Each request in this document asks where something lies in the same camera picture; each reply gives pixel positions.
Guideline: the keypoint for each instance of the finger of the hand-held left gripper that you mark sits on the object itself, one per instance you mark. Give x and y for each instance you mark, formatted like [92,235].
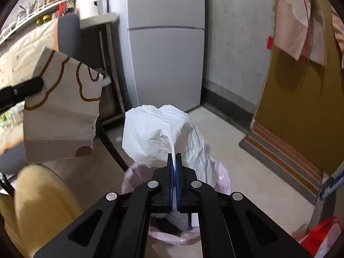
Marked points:
[24,88]

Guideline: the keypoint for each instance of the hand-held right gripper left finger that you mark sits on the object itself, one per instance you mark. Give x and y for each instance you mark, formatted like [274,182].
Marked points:
[172,172]

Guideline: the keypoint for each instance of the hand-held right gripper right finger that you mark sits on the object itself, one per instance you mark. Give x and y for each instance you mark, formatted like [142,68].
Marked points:
[179,172]

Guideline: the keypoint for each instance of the clear plastic bottle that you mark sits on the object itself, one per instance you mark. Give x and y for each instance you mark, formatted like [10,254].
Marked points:
[12,115]

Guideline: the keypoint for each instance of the white tissue paper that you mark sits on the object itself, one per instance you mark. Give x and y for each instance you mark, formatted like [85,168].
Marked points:
[150,137]

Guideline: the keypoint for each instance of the pink lined waste bin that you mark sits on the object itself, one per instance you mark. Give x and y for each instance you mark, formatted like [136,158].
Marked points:
[220,177]

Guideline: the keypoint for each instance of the yellow striped dotted mat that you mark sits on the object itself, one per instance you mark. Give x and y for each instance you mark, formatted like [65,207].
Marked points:
[24,48]

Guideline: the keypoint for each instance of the grey office chair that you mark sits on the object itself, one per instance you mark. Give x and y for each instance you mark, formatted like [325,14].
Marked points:
[68,37]

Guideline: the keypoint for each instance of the large oil bottle red label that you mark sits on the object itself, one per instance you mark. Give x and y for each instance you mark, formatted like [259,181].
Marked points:
[69,5]

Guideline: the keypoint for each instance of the white top side table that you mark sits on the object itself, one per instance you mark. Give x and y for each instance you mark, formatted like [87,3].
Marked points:
[99,20]

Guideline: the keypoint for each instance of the white air fryer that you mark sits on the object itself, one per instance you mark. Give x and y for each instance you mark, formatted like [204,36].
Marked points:
[88,2]

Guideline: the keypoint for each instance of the white refrigerator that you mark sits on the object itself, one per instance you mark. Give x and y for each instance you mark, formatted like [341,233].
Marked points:
[166,59]

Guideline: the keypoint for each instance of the yellow fluffy cushion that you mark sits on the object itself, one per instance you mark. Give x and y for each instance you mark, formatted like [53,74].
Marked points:
[40,207]

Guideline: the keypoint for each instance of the brown wooden door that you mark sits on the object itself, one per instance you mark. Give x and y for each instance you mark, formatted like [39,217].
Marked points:
[295,99]

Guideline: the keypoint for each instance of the blue white tube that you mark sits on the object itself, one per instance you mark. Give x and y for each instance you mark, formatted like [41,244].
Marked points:
[332,186]

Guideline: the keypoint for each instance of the red plastic bag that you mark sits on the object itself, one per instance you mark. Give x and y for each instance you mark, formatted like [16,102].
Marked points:
[322,239]

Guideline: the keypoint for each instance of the pink hanging apron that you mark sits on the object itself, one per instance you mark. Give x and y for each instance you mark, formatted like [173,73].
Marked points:
[293,32]

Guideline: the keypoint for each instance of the white curved wall shelf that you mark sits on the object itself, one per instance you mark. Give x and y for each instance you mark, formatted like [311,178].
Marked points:
[35,14]

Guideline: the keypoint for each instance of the red wall sticker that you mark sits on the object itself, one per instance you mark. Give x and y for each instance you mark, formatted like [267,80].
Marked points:
[270,43]

